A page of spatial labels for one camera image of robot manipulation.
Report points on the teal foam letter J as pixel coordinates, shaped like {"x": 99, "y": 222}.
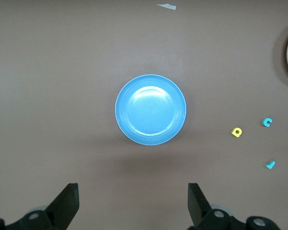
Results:
{"x": 271, "y": 165}

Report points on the brown table cover mat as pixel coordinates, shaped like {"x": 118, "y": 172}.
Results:
{"x": 62, "y": 72}

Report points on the yellow foam letter D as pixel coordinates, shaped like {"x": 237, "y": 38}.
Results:
{"x": 240, "y": 133}

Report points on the white tape scrap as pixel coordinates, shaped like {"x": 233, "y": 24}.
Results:
{"x": 169, "y": 6}

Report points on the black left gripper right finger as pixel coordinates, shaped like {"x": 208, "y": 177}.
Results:
{"x": 199, "y": 210}

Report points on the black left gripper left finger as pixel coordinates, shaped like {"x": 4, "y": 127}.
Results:
{"x": 60, "y": 208}

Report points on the teal foam letter C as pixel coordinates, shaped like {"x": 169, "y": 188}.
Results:
{"x": 264, "y": 122}

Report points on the blue plate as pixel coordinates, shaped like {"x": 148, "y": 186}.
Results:
{"x": 150, "y": 110}

